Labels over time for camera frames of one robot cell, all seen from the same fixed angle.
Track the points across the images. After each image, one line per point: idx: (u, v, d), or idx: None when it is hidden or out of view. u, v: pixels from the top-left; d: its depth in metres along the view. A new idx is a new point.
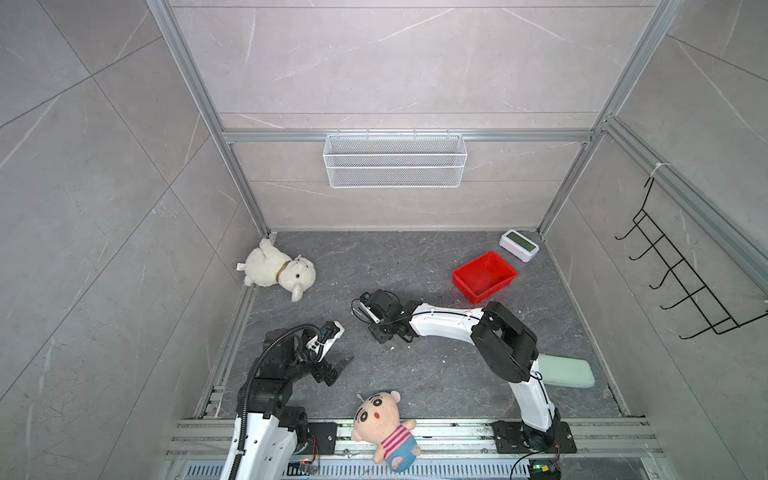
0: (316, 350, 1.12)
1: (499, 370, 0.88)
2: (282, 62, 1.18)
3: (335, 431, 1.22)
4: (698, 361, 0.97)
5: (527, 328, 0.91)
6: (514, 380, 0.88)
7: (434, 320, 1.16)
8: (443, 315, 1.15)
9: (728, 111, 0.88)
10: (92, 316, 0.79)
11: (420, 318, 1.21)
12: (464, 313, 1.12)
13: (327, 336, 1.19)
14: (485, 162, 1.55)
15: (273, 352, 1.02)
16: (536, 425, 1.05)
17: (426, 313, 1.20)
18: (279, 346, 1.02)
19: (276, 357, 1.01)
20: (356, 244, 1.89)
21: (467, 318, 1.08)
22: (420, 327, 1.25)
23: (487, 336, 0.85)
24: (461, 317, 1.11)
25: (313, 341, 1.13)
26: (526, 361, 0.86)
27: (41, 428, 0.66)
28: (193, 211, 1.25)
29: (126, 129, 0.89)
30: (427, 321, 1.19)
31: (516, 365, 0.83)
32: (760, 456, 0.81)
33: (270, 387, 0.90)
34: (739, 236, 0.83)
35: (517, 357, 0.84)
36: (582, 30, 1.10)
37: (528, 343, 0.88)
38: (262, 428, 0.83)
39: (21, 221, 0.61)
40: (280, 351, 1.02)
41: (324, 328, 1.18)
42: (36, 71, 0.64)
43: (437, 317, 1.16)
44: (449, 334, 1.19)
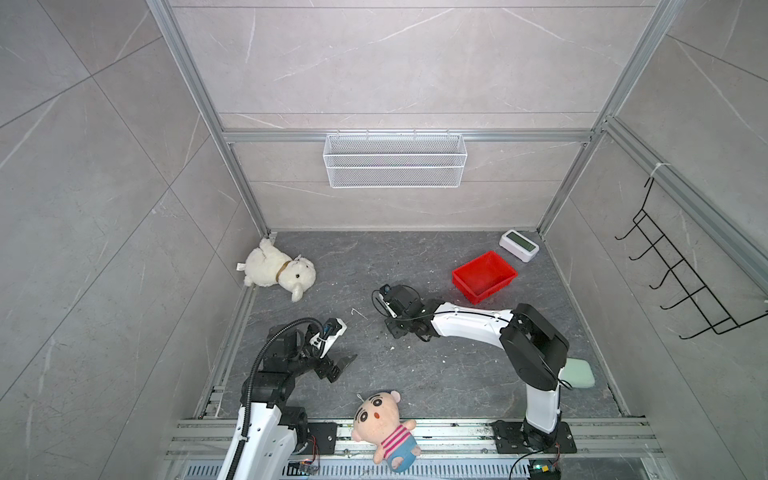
0: (316, 346, 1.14)
1: (527, 378, 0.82)
2: (282, 62, 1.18)
3: (335, 431, 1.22)
4: (698, 361, 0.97)
5: (559, 333, 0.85)
6: (542, 388, 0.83)
7: (459, 320, 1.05)
8: (468, 316, 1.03)
9: (728, 111, 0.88)
10: (92, 317, 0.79)
11: (442, 317, 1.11)
12: (491, 314, 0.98)
13: (329, 333, 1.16)
14: (485, 162, 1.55)
15: (276, 345, 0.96)
16: (541, 428, 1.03)
17: (452, 314, 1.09)
18: (282, 340, 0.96)
19: (279, 351, 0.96)
20: (356, 244, 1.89)
21: (495, 320, 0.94)
22: (444, 329, 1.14)
23: (519, 341, 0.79)
24: (488, 319, 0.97)
25: (315, 337, 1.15)
26: (557, 369, 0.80)
27: (41, 428, 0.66)
28: (193, 211, 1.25)
29: (126, 129, 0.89)
30: (451, 322, 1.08)
31: (548, 376, 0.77)
32: (760, 456, 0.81)
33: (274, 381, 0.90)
34: (738, 236, 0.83)
35: (549, 364, 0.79)
36: (582, 30, 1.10)
37: (561, 349, 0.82)
38: (265, 417, 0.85)
39: (21, 221, 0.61)
40: (282, 344, 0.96)
41: (327, 325, 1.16)
42: (36, 71, 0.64)
43: (461, 318, 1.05)
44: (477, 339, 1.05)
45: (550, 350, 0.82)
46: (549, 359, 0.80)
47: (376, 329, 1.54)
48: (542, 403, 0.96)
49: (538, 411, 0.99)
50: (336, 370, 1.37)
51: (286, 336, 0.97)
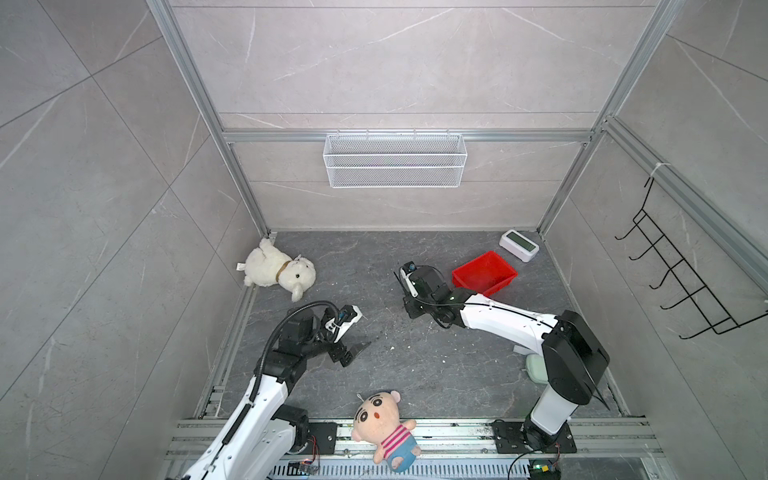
0: (331, 331, 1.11)
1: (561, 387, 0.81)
2: (282, 62, 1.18)
3: (335, 431, 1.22)
4: (698, 361, 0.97)
5: (602, 348, 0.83)
6: (575, 401, 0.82)
7: (493, 315, 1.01)
8: (505, 314, 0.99)
9: (728, 111, 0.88)
10: (92, 317, 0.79)
11: (473, 309, 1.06)
12: (531, 317, 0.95)
13: (345, 319, 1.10)
14: (485, 162, 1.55)
15: (291, 328, 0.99)
16: (544, 429, 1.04)
17: (486, 309, 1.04)
18: (298, 325, 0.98)
19: (294, 334, 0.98)
20: (355, 244, 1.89)
21: (538, 325, 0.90)
22: (471, 321, 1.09)
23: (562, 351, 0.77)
24: (528, 322, 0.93)
25: (330, 321, 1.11)
26: (596, 384, 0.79)
27: (41, 428, 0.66)
28: (193, 211, 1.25)
29: (126, 129, 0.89)
30: (485, 318, 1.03)
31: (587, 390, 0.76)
32: (760, 456, 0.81)
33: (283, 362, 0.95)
34: (738, 236, 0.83)
35: (589, 377, 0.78)
36: (582, 30, 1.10)
37: (601, 364, 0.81)
38: (273, 393, 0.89)
39: (22, 221, 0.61)
40: (297, 329, 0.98)
41: (342, 309, 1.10)
42: (36, 71, 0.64)
43: (496, 314, 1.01)
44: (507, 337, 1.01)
45: (592, 363, 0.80)
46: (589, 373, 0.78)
47: (376, 329, 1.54)
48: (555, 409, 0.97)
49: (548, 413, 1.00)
50: (348, 355, 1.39)
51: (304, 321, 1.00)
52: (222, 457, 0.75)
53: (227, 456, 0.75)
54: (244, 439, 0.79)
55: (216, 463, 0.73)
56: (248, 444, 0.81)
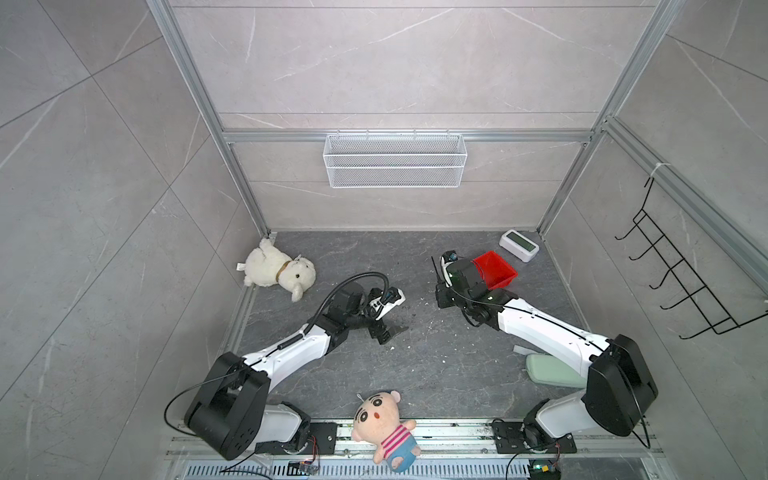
0: (375, 308, 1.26)
1: (601, 413, 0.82)
2: (282, 62, 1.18)
3: (335, 431, 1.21)
4: (698, 361, 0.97)
5: (650, 380, 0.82)
6: (612, 428, 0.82)
7: (536, 325, 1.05)
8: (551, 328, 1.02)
9: (728, 111, 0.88)
10: (92, 317, 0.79)
11: (513, 315, 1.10)
12: (578, 334, 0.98)
13: (389, 299, 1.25)
14: (485, 162, 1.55)
15: (341, 300, 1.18)
16: (545, 428, 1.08)
17: (529, 317, 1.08)
18: (348, 298, 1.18)
19: (343, 306, 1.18)
20: (356, 244, 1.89)
21: (587, 343, 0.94)
22: (508, 327, 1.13)
23: (611, 376, 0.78)
24: (575, 339, 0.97)
25: (375, 299, 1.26)
26: (639, 414, 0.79)
27: (41, 428, 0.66)
28: (193, 211, 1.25)
29: (127, 129, 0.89)
30: (525, 324, 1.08)
31: (630, 420, 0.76)
32: (760, 456, 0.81)
33: (332, 327, 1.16)
34: (739, 236, 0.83)
35: (634, 406, 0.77)
36: (581, 30, 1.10)
37: (647, 396, 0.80)
38: (320, 338, 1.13)
39: (22, 222, 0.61)
40: (347, 302, 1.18)
41: (388, 291, 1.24)
42: (36, 71, 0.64)
43: (540, 326, 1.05)
44: (547, 348, 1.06)
45: (638, 392, 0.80)
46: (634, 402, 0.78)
47: None
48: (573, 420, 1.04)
49: (562, 422, 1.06)
50: (386, 335, 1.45)
51: (352, 294, 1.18)
52: (272, 359, 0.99)
53: (276, 359, 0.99)
54: (290, 357, 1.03)
55: (268, 360, 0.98)
56: (291, 363, 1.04)
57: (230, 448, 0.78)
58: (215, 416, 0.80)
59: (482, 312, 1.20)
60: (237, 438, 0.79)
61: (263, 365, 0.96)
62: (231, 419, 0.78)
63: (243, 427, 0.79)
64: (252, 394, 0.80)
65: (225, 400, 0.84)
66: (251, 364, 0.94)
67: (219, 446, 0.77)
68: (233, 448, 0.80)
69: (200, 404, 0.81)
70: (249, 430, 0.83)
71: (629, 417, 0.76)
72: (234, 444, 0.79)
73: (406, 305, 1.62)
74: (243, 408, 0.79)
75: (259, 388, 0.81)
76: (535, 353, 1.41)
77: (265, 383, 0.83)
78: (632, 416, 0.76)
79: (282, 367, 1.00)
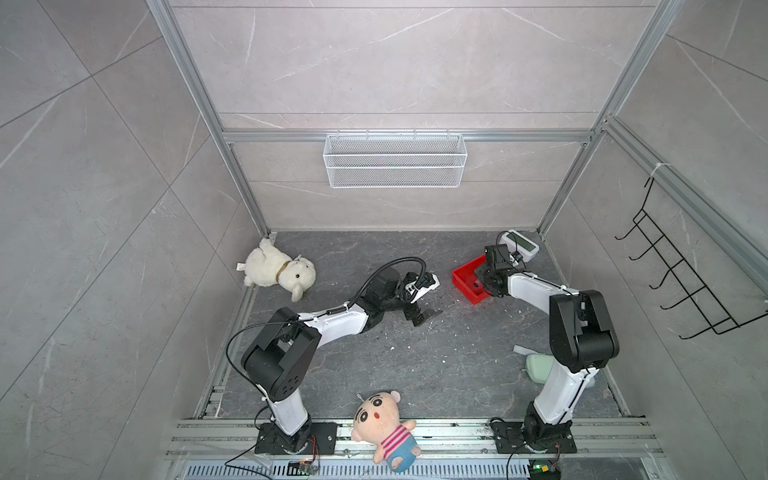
0: (410, 291, 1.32)
1: (556, 345, 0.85)
2: (282, 62, 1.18)
3: (335, 431, 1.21)
4: (698, 361, 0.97)
5: (615, 335, 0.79)
6: (565, 365, 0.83)
7: (530, 280, 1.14)
8: (538, 281, 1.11)
9: (728, 111, 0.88)
10: (92, 317, 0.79)
11: (517, 274, 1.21)
12: (557, 285, 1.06)
13: (424, 284, 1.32)
14: (485, 162, 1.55)
15: (378, 285, 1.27)
16: (542, 415, 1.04)
17: (525, 276, 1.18)
18: (384, 284, 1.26)
19: (380, 290, 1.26)
20: (356, 244, 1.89)
21: (561, 288, 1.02)
22: (513, 289, 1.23)
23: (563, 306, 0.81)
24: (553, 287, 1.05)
25: (411, 283, 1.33)
26: (590, 354, 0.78)
27: (41, 428, 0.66)
28: (193, 211, 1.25)
29: (127, 129, 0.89)
30: (519, 280, 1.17)
31: (573, 349, 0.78)
32: (760, 456, 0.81)
33: (369, 310, 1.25)
34: (739, 236, 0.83)
35: (583, 342, 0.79)
36: (581, 31, 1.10)
37: (605, 345, 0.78)
38: (360, 314, 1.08)
39: (21, 221, 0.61)
40: (383, 287, 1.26)
41: (423, 275, 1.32)
42: (36, 71, 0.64)
43: (534, 281, 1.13)
44: (535, 302, 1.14)
45: (593, 337, 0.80)
46: (584, 338, 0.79)
47: (376, 329, 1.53)
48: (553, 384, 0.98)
49: (548, 397, 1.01)
50: (420, 316, 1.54)
51: (388, 280, 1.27)
52: (320, 321, 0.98)
53: (324, 320, 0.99)
54: (336, 324, 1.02)
55: (317, 321, 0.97)
56: (333, 331, 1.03)
57: (280, 391, 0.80)
58: (268, 359, 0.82)
59: (498, 279, 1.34)
60: (286, 383, 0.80)
61: (314, 323, 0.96)
62: (284, 364, 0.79)
63: (290, 376, 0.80)
64: (305, 345, 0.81)
65: (278, 348, 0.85)
66: (303, 320, 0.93)
67: (271, 387, 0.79)
68: (282, 393, 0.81)
69: (256, 347, 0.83)
70: (296, 378, 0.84)
71: (572, 346, 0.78)
72: (283, 388, 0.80)
73: None
74: (295, 356, 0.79)
75: (312, 340, 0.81)
76: (534, 353, 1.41)
77: (317, 337, 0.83)
78: (577, 349, 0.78)
79: (328, 331, 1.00)
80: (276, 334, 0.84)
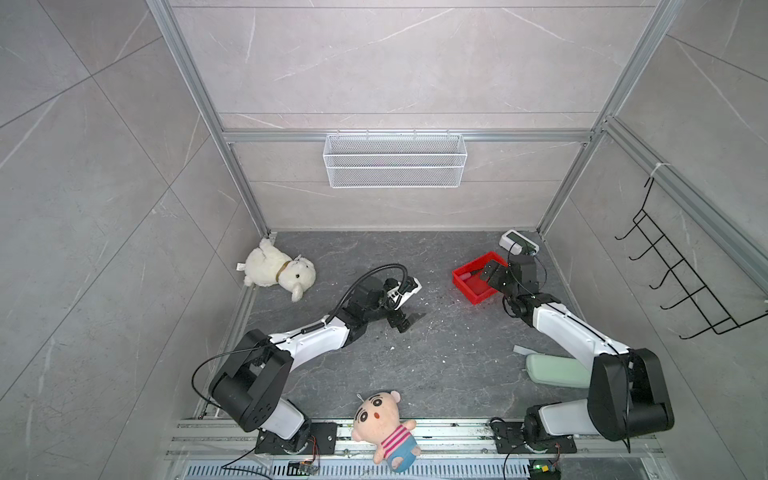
0: (393, 299, 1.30)
1: (598, 409, 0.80)
2: (282, 62, 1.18)
3: (335, 431, 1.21)
4: (698, 361, 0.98)
5: (667, 404, 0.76)
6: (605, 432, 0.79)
7: (564, 322, 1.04)
8: (576, 325, 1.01)
9: (728, 111, 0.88)
10: (92, 317, 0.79)
11: (547, 310, 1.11)
12: (599, 336, 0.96)
13: (407, 288, 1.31)
14: (485, 162, 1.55)
15: (360, 296, 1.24)
16: (543, 423, 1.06)
17: (559, 313, 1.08)
18: (367, 295, 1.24)
19: (362, 301, 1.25)
20: (356, 244, 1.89)
21: (603, 343, 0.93)
22: (540, 322, 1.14)
23: (615, 371, 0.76)
24: (594, 339, 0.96)
25: (393, 290, 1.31)
26: (637, 426, 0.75)
27: (41, 428, 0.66)
28: (193, 212, 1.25)
29: (127, 129, 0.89)
30: (555, 318, 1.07)
31: (622, 423, 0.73)
32: (760, 456, 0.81)
33: (351, 322, 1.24)
34: (739, 236, 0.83)
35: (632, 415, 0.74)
36: (582, 30, 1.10)
37: (652, 416, 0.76)
38: (339, 330, 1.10)
39: (22, 222, 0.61)
40: (366, 297, 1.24)
41: (406, 280, 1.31)
42: (36, 72, 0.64)
43: (569, 323, 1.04)
44: (568, 346, 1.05)
45: (641, 406, 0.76)
46: (633, 411, 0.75)
47: (376, 329, 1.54)
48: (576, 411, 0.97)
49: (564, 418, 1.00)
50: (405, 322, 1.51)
51: (371, 291, 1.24)
52: (295, 342, 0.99)
53: (299, 341, 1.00)
54: (313, 342, 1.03)
55: (291, 342, 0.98)
56: (311, 348, 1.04)
57: (249, 420, 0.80)
58: (237, 388, 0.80)
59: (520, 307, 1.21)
60: (256, 411, 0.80)
61: (287, 345, 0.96)
62: (254, 392, 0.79)
63: (260, 404, 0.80)
64: (276, 370, 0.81)
65: (248, 374, 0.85)
66: (276, 343, 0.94)
67: (240, 417, 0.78)
68: (252, 422, 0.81)
69: (224, 375, 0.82)
70: (267, 405, 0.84)
71: (620, 420, 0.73)
72: (253, 416, 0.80)
73: (406, 305, 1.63)
74: (267, 383, 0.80)
75: (283, 365, 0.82)
76: (534, 353, 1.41)
77: (288, 361, 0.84)
78: (627, 422, 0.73)
79: (303, 351, 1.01)
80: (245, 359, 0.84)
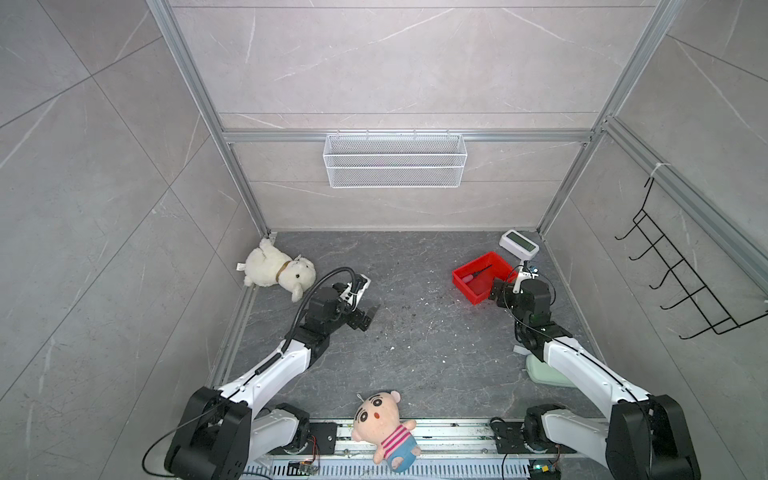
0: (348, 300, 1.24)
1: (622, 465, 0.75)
2: (282, 62, 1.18)
3: (335, 431, 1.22)
4: (698, 361, 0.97)
5: (694, 457, 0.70)
6: None
7: (578, 362, 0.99)
8: (590, 366, 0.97)
9: (728, 111, 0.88)
10: (92, 317, 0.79)
11: (559, 347, 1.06)
12: (617, 379, 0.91)
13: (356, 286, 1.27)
14: (485, 162, 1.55)
15: (315, 310, 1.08)
16: (545, 428, 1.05)
17: (571, 350, 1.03)
18: (323, 307, 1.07)
19: (319, 315, 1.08)
20: (356, 244, 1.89)
21: (621, 388, 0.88)
22: (551, 357, 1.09)
23: (633, 422, 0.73)
24: (611, 382, 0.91)
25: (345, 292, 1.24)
26: None
27: (41, 428, 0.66)
28: (193, 212, 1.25)
29: (127, 129, 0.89)
30: (568, 356, 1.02)
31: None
32: (760, 456, 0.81)
33: (312, 340, 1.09)
34: (739, 236, 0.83)
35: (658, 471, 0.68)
36: (581, 30, 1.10)
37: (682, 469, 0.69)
38: (300, 353, 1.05)
39: (22, 222, 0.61)
40: (322, 310, 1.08)
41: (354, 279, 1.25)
42: (36, 72, 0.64)
43: (583, 363, 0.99)
44: (582, 386, 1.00)
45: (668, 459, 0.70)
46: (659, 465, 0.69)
47: (376, 329, 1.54)
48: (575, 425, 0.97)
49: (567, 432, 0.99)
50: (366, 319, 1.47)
51: (325, 303, 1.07)
52: (252, 384, 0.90)
53: (256, 385, 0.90)
54: (272, 379, 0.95)
55: (246, 387, 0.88)
56: (272, 385, 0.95)
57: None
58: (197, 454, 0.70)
59: (530, 340, 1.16)
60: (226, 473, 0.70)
61: (244, 394, 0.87)
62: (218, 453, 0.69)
63: (228, 463, 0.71)
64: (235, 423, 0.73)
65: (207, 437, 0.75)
66: (230, 396, 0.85)
67: None
68: None
69: (177, 446, 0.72)
70: (237, 463, 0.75)
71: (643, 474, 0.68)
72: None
73: (406, 305, 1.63)
74: (228, 439, 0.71)
75: (242, 419, 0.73)
76: None
77: (247, 411, 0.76)
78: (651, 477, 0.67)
79: (263, 392, 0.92)
80: (197, 423, 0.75)
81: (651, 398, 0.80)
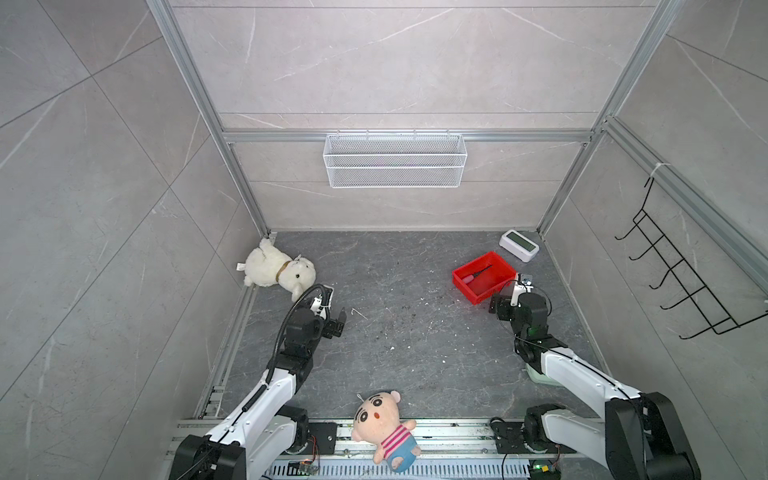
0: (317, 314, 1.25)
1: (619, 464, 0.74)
2: (282, 62, 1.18)
3: (335, 431, 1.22)
4: (698, 361, 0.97)
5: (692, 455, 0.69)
6: None
7: (572, 368, 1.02)
8: (583, 369, 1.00)
9: (728, 111, 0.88)
10: (92, 317, 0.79)
11: (555, 356, 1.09)
12: (609, 380, 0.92)
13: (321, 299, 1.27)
14: (485, 162, 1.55)
15: (296, 335, 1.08)
16: (545, 428, 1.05)
17: (566, 358, 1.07)
18: (302, 331, 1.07)
19: (300, 339, 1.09)
20: (356, 244, 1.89)
21: (613, 387, 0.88)
22: (549, 369, 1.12)
23: (626, 417, 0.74)
24: (604, 383, 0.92)
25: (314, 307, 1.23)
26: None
27: (41, 429, 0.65)
28: (193, 211, 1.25)
29: (127, 129, 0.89)
30: (562, 364, 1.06)
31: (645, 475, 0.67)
32: (760, 455, 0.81)
33: (296, 364, 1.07)
34: (739, 236, 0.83)
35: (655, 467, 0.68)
36: (581, 30, 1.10)
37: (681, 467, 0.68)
38: (286, 380, 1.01)
39: (22, 221, 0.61)
40: (302, 333, 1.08)
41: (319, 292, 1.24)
42: (36, 72, 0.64)
43: (577, 368, 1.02)
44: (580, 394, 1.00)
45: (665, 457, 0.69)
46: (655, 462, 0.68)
47: (376, 329, 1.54)
48: (575, 424, 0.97)
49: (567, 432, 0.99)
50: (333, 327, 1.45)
51: (304, 327, 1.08)
52: (241, 422, 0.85)
53: (245, 422, 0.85)
54: (261, 413, 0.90)
55: (235, 426, 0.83)
56: (261, 421, 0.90)
57: None
58: None
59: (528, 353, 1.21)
60: None
61: (235, 434, 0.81)
62: None
63: None
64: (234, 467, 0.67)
65: None
66: (219, 438, 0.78)
67: None
68: None
69: None
70: None
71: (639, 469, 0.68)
72: None
73: (406, 305, 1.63)
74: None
75: (238, 461, 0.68)
76: None
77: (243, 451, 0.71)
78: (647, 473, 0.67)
79: (255, 428, 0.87)
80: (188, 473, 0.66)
81: (644, 396, 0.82)
